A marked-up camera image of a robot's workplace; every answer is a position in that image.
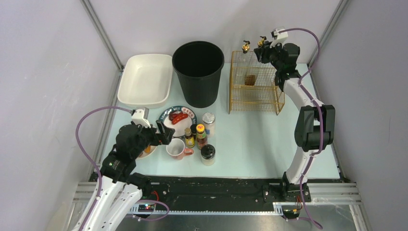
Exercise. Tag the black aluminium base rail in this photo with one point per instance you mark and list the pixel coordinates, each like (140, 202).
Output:
(223, 196)

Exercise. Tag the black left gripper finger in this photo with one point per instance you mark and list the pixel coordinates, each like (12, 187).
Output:
(160, 127)
(167, 135)

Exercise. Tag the gold wire rack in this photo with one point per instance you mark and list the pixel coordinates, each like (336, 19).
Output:
(264, 96)

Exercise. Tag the cream round plate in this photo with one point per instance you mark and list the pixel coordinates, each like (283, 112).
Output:
(143, 154)

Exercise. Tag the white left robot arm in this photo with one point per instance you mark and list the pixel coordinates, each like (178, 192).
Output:
(118, 186)

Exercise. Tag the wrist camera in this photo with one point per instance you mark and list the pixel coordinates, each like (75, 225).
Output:
(139, 117)
(276, 33)

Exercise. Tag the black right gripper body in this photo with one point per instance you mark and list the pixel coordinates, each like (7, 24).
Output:
(267, 52)

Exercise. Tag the black plastic bucket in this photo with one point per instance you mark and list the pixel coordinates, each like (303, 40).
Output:
(198, 65)

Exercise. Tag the silver lid pepper jar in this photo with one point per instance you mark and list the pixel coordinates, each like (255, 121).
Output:
(209, 121)

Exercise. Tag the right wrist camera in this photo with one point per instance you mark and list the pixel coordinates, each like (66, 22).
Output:
(276, 33)

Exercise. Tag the right aluminium frame post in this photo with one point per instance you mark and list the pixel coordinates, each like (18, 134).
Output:
(329, 29)

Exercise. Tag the green rimmed white plate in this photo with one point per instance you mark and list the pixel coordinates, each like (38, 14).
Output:
(180, 126)

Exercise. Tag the pink white mug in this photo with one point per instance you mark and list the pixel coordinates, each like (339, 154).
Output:
(178, 150)

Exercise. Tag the small orange food piece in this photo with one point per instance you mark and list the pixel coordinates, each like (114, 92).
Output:
(148, 149)

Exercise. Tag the aluminium frame post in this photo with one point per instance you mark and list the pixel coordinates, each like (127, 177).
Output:
(94, 18)
(329, 29)

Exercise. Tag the left aluminium frame post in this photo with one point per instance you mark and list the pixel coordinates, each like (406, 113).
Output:
(94, 18)

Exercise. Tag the yellow label small bottle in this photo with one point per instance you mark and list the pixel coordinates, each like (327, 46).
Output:
(189, 138)

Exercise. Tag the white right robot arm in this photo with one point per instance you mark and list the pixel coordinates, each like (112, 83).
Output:
(314, 128)

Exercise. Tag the white rectangular basin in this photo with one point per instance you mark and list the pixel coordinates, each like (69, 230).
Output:
(146, 81)

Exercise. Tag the clear glass oil bottle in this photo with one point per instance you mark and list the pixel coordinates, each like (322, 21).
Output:
(261, 43)

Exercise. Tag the dark liquid glass bottle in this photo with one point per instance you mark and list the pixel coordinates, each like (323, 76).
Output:
(249, 79)

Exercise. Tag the red sausage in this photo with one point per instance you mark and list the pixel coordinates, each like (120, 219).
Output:
(179, 118)

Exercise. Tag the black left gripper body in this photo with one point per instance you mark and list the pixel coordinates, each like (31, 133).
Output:
(156, 135)

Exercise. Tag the black cap small bottle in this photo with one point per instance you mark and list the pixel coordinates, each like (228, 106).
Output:
(193, 130)

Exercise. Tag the black lid spice jar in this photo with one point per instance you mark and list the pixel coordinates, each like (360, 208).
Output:
(208, 153)

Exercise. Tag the dark red octopus tentacle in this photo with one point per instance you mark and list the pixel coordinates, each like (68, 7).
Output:
(173, 115)

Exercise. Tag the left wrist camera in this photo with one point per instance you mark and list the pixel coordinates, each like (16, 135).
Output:
(139, 117)

